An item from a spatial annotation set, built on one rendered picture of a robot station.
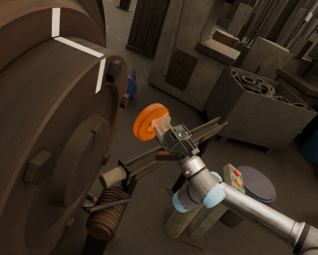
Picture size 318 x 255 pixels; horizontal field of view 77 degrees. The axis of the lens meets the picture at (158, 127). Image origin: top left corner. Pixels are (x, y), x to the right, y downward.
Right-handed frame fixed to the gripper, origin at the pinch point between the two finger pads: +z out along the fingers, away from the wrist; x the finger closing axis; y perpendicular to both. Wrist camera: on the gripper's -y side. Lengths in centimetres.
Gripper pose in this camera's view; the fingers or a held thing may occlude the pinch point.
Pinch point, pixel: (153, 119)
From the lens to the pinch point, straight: 74.6
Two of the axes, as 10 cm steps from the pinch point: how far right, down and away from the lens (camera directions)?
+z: -5.4, -7.8, 3.0
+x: -6.9, 2.1, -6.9
